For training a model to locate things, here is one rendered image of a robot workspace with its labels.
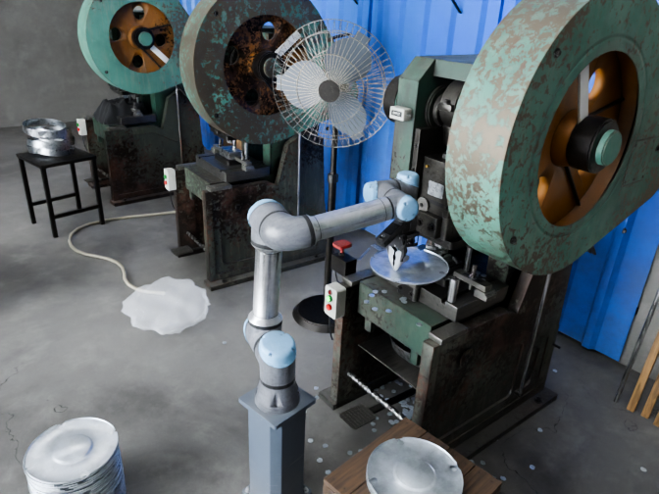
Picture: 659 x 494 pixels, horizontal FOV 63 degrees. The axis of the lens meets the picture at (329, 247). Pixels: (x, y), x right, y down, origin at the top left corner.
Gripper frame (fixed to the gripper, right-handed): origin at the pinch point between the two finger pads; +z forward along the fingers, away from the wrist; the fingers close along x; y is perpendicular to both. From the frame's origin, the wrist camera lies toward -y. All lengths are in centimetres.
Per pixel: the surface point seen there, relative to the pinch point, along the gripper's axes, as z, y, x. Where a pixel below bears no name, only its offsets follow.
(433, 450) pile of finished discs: 42, -18, -43
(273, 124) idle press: -23, 30, 131
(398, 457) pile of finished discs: 42, -29, -39
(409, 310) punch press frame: 15.1, 2.7, -7.4
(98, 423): 55, -98, 43
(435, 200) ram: -23.0, 17.0, -0.8
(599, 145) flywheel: -55, 21, -52
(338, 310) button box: 25.9, -7.9, 20.2
